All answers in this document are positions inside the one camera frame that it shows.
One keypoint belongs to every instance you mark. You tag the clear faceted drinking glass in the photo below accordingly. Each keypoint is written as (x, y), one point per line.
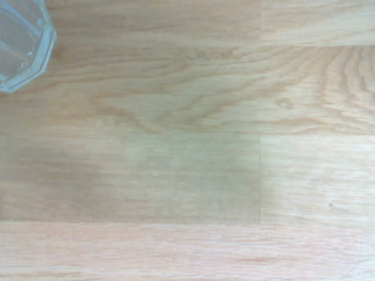
(26, 44)

